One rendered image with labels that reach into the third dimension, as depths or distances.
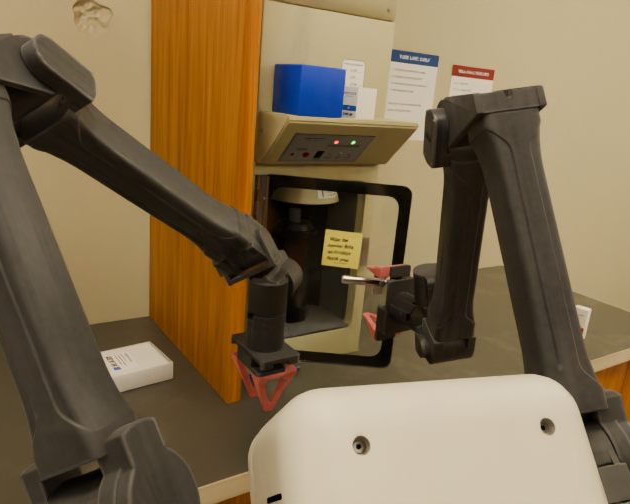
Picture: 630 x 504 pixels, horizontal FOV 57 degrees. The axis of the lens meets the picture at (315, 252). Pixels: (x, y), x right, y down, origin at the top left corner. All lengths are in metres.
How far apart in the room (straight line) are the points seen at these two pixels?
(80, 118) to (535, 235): 0.45
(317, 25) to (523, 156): 0.69
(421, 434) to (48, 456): 0.27
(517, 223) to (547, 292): 0.07
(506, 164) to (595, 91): 2.16
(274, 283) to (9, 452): 0.55
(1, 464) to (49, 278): 0.66
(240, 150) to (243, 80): 0.12
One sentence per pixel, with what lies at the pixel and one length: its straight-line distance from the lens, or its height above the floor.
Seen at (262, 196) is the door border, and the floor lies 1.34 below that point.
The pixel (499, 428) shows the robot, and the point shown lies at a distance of 0.38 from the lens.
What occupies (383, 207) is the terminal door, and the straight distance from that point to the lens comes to 1.17.
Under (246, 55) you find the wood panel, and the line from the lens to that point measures 1.04.
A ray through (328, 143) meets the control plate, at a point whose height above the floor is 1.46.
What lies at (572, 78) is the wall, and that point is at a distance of 2.62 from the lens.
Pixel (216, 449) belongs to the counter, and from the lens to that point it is 1.08.
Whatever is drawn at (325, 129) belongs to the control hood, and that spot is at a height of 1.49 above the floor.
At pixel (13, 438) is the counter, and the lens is 1.16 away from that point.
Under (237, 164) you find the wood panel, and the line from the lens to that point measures 1.05.
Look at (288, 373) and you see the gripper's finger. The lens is 0.86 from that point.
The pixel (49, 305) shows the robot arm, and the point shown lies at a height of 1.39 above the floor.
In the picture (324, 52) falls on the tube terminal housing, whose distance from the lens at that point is 1.23.
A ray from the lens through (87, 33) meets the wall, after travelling 1.49.
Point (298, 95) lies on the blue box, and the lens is 1.08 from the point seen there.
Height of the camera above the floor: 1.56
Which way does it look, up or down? 16 degrees down
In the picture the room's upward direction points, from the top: 5 degrees clockwise
